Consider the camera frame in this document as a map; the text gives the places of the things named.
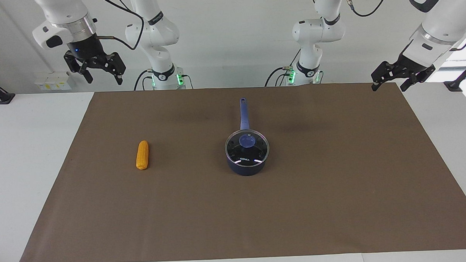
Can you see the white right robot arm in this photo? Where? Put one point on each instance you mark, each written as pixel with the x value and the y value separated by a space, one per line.
pixel 156 33

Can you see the yellow corn cob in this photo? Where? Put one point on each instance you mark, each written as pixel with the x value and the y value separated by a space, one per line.
pixel 142 155

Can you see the glass lid with blue knob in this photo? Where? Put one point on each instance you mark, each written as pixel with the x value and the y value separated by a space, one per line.
pixel 247 152

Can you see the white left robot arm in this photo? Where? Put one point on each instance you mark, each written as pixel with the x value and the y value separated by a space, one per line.
pixel 318 31

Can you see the brown table mat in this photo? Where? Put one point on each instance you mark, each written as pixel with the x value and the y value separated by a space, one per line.
pixel 236 216

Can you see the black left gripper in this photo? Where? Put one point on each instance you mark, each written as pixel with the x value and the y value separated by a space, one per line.
pixel 415 66

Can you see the white wall socket box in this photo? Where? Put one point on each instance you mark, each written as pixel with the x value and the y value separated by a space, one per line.
pixel 53 82

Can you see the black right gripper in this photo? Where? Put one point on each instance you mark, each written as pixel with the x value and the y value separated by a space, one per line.
pixel 86 49

